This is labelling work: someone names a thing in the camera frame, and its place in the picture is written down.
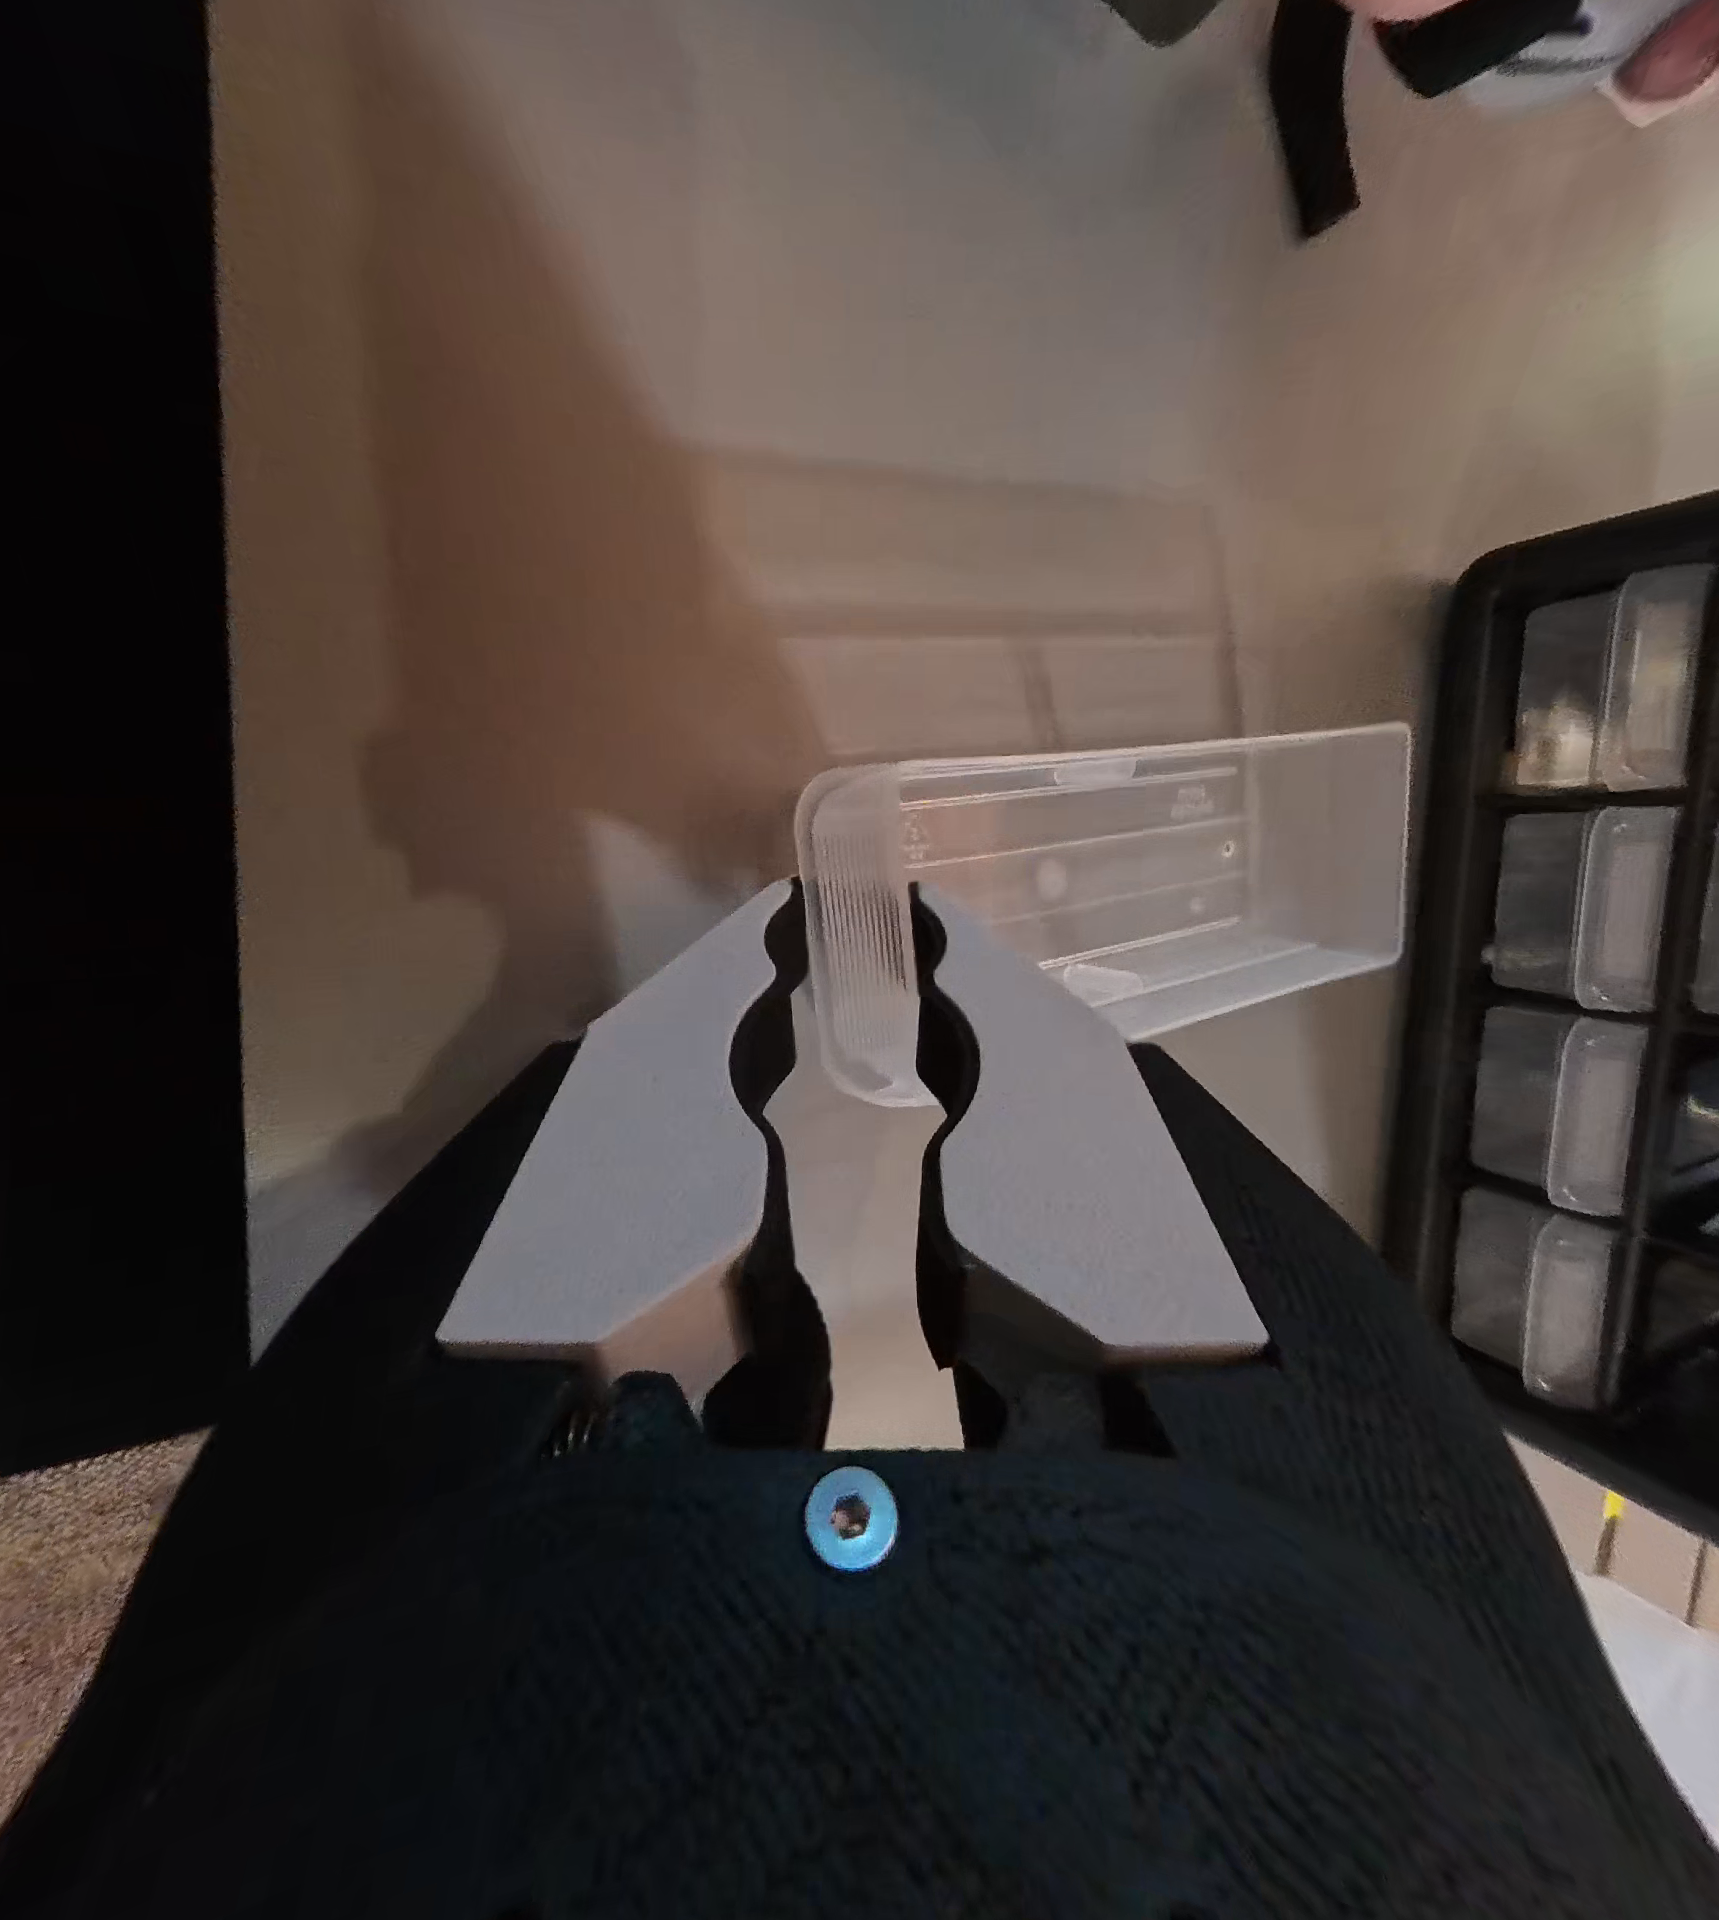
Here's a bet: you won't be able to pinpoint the rows of clear cabinet drawers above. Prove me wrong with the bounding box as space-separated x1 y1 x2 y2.
1451 551 1719 1411

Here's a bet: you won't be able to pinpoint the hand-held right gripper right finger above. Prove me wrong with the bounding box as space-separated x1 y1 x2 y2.
908 877 1271 1454

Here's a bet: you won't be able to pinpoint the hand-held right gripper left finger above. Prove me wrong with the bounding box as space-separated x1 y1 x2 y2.
436 877 834 1454

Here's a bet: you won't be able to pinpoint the black drawer cabinet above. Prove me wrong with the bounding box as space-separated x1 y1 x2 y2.
1383 468 1719 1599

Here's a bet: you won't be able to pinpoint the small clear plastic drawer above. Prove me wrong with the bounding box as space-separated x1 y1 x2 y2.
794 722 1413 1109

